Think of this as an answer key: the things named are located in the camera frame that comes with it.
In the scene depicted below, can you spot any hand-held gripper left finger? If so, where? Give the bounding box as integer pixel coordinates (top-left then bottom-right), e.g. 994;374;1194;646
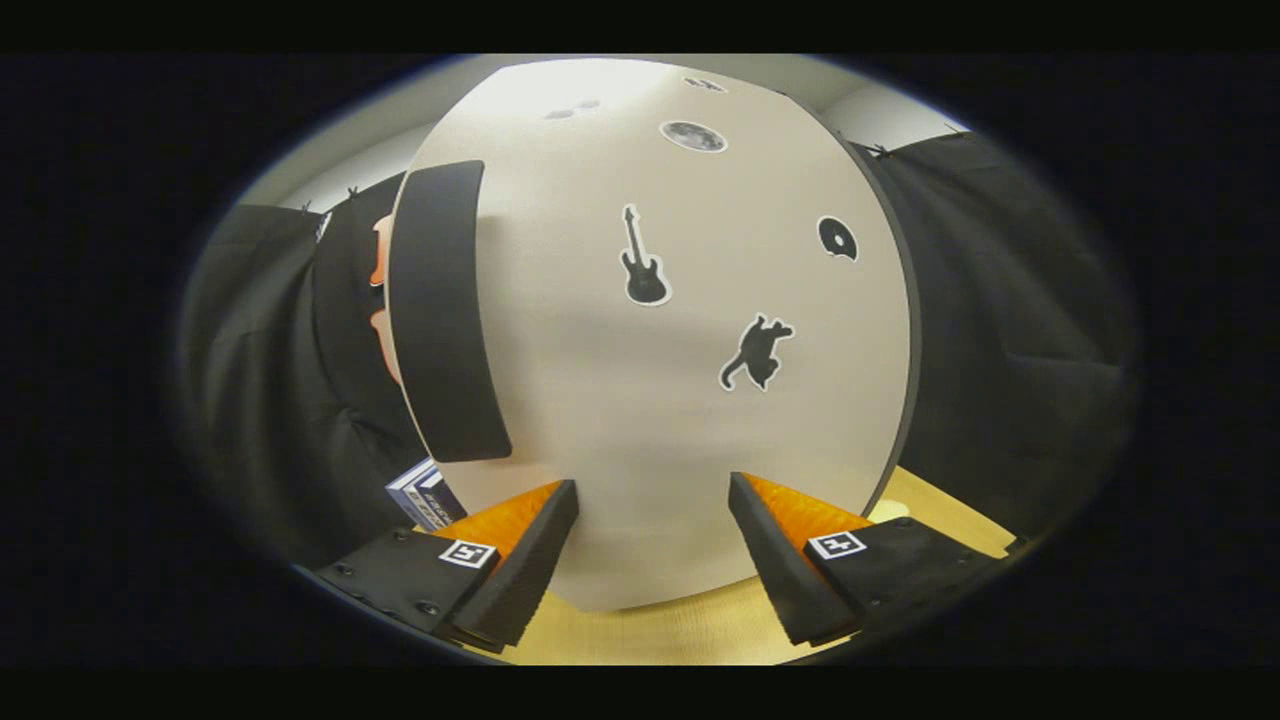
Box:
315;480;580;653

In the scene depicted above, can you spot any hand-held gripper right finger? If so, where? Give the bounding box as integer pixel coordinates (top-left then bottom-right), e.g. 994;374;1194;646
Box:
728;472;1001;648

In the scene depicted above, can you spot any stack of dark books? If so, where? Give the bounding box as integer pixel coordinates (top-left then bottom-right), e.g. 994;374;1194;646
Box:
385;458;469;531

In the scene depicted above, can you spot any black backdrop cloth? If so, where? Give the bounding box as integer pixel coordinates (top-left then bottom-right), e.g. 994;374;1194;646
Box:
175;130;1136;566

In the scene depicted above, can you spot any black door handle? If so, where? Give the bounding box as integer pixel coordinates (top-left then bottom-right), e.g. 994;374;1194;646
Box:
388;160;513;463

